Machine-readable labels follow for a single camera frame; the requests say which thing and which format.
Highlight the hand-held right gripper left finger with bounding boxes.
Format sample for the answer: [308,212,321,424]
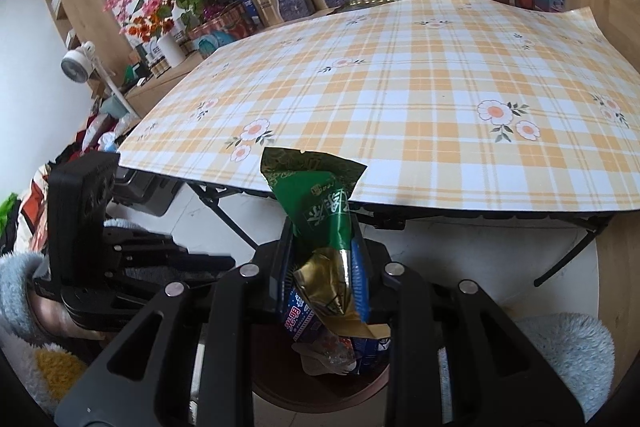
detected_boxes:
[54,219,296,427]

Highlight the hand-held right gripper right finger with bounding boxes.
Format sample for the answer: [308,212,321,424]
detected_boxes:
[350,227,586,427]

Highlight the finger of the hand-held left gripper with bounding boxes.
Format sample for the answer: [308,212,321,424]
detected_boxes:
[62,279,171,333]
[102,229,236,280]

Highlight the blue snack packet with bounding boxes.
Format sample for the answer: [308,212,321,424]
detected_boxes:
[282,287,391,377]

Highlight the green gold snack packet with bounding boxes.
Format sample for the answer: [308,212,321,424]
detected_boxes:
[260,147,393,340]

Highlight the brown round trash bin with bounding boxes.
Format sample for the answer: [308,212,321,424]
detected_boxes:
[250,317,396,414]

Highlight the person's left hand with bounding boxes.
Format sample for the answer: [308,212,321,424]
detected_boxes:
[32,294,106,342]

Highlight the black plastic crate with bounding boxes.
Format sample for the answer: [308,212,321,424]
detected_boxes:
[112,167,183,218]

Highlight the yellow and white slipper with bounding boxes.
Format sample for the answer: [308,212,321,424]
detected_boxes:
[0,329,93,415]

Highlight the white fan on stand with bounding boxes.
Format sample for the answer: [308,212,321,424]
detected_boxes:
[60,41,138,118]

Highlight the row of small brown bottles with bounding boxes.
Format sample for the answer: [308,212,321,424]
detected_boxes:
[132,42,166,80]

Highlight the orange artificial flowers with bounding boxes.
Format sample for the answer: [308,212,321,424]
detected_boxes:
[125,7,173,42]

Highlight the teal red printed box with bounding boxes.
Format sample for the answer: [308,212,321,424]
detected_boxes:
[197,32,246,58]

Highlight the striped fence planter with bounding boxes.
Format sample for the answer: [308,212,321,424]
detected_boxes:
[187,4,251,38]

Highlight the black folding table frame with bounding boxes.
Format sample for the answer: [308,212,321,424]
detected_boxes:
[190,182,618,288]

